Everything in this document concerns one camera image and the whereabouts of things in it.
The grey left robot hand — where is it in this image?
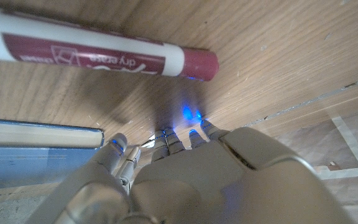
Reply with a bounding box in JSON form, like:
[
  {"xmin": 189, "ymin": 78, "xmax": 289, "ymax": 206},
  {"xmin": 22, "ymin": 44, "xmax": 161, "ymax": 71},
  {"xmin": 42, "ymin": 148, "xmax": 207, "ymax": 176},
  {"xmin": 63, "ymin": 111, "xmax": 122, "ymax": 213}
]
[{"xmin": 23, "ymin": 119, "xmax": 354, "ymax": 224}]

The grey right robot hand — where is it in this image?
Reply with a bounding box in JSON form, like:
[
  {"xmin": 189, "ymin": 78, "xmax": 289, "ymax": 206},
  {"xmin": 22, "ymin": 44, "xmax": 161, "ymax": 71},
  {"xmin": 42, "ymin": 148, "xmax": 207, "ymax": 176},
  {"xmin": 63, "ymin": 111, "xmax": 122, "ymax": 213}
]
[{"xmin": 116, "ymin": 145, "xmax": 142, "ymax": 190}]

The white puzzle piece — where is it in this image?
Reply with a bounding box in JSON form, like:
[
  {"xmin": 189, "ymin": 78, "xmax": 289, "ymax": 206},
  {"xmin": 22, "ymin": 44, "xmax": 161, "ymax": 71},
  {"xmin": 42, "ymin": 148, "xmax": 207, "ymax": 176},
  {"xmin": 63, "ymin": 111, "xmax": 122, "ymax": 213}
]
[{"xmin": 140, "ymin": 133, "xmax": 157, "ymax": 149}]

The blue notebook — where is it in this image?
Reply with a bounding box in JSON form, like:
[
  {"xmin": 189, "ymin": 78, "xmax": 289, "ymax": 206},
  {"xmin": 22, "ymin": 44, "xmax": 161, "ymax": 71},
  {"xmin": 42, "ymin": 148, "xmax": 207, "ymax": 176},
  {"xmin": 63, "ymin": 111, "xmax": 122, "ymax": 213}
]
[{"xmin": 0, "ymin": 117, "xmax": 105, "ymax": 191}]

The maroon dry erase marker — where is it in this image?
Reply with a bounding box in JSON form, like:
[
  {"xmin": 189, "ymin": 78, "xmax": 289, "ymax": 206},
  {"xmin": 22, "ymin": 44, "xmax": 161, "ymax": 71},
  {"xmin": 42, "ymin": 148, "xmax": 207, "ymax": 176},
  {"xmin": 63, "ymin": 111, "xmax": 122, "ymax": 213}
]
[{"xmin": 0, "ymin": 4, "xmax": 220, "ymax": 82}]

